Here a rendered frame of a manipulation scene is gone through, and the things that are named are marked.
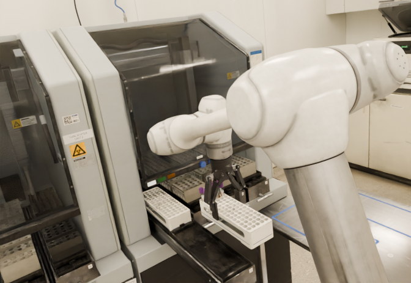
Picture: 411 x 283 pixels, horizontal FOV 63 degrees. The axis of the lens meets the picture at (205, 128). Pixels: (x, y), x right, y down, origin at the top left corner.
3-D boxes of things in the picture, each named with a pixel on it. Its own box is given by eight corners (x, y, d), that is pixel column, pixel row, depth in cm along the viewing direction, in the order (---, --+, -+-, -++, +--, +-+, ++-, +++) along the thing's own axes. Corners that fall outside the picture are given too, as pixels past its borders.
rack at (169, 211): (140, 206, 155) (137, 194, 153) (159, 198, 160) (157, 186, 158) (170, 233, 131) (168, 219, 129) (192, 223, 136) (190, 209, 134)
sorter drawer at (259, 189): (177, 164, 214) (175, 151, 212) (196, 158, 221) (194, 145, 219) (255, 205, 156) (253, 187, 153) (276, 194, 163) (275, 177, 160)
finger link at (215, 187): (225, 174, 116) (222, 173, 116) (215, 205, 116) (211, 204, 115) (218, 171, 120) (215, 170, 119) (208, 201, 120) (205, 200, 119)
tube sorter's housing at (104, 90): (96, 272, 236) (32, 35, 189) (196, 224, 279) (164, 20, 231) (167, 397, 150) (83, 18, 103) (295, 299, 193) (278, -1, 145)
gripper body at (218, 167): (216, 162, 111) (219, 187, 114) (236, 154, 115) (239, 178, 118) (203, 156, 117) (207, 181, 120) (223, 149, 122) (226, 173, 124)
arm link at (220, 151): (236, 139, 113) (238, 155, 115) (221, 134, 121) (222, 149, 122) (214, 147, 109) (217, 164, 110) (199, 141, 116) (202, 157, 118)
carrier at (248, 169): (254, 171, 171) (252, 160, 169) (256, 172, 169) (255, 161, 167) (236, 178, 165) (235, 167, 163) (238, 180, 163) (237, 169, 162)
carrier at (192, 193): (204, 192, 155) (202, 181, 153) (207, 194, 154) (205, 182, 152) (183, 202, 149) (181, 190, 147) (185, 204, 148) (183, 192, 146)
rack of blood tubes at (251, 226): (200, 214, 131) (198, 200, 129) (221, 204, 136) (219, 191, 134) (251, 249, 106) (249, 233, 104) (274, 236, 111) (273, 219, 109)
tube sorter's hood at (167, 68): (104, 158, 176) (76, 32, 157) (200, 127, 207) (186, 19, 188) (145, 189, 134) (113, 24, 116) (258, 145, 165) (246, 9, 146)
